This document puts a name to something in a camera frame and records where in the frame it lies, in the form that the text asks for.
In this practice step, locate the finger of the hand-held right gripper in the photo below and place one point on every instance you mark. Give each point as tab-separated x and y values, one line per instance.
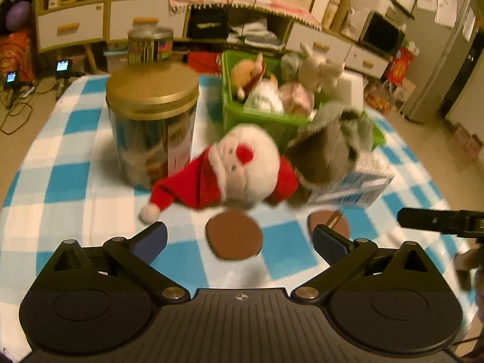
427	219

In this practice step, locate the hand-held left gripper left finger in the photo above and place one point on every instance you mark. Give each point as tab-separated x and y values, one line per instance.
151	242

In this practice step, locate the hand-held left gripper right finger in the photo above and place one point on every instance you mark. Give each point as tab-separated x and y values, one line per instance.
329	244

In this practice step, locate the grey plush toy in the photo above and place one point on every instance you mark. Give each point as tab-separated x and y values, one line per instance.
325	151

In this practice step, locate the santa claus plush toy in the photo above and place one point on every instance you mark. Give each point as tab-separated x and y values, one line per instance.
242	166

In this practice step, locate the green plastic bin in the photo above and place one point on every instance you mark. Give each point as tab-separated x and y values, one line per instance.
257	124

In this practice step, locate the pink fluffy plush toy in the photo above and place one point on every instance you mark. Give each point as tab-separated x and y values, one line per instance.
297	98

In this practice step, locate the white bunny-eared cloth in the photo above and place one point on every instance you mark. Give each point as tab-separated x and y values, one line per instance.
264	98

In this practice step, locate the beige rabbit plush toy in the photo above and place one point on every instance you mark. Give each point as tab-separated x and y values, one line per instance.
315	70

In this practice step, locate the hamburger plush toy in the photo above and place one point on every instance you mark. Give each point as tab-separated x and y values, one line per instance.
245	73

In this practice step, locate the brown round coaster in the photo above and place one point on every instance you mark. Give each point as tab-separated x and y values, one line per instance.
321	218
234	236

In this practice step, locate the white blue milk carton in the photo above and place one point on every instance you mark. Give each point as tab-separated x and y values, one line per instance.
363	189

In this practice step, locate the blue white checkered blanket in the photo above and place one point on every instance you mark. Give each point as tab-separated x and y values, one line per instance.
56	181

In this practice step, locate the open cardboard box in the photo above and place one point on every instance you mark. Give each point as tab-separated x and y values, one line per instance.
404	92

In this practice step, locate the bag of oranges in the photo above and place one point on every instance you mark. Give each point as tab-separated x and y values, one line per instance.
378	98

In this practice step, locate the gold-lid clear jar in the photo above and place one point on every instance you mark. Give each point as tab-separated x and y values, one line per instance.
151	90

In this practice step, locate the red gift box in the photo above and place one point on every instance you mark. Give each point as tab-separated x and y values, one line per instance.
401	66

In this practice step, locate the silver refrigerator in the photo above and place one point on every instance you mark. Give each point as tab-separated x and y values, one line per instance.
446	64

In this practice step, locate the red flat box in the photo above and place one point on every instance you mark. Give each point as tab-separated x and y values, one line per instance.
204	61

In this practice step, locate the black microwave oven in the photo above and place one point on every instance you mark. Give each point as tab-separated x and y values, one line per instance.
382	34

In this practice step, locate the dark printed tin can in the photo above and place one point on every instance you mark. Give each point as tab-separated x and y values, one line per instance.
149	47

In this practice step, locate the small screen device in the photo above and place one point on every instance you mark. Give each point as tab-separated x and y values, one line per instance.
11	77
63	65

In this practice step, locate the low wooden drawer cabinet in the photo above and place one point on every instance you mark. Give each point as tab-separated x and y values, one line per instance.
147	20

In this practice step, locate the folded clothes pile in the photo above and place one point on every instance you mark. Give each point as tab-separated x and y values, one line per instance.
253	34

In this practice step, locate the black box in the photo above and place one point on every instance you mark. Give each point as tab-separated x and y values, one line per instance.
208	24

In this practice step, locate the red patterned box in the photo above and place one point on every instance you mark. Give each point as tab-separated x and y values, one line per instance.
17	55

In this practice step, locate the yellow tall carton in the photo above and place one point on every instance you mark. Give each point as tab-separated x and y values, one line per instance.
332	9

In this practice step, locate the tall wooden shelf cabinet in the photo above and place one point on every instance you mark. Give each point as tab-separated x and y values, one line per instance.
72	22

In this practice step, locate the pink tasselled cloth runner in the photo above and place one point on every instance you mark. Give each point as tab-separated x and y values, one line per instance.
264	5

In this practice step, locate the purple ball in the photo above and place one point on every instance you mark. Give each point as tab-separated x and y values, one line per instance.
18	15

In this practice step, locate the papers on wall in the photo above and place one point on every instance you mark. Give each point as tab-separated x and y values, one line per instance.
438	3

